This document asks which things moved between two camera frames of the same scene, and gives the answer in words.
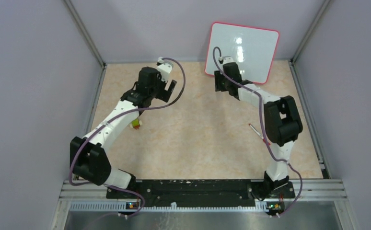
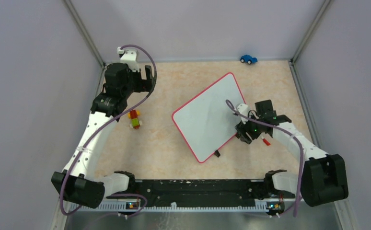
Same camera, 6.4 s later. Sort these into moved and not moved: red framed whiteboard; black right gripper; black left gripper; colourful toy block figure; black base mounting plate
Moved: red framed whiteboard; black right gripper; black left gripper
Not moved: black base mounting plate; colourful toy block figure
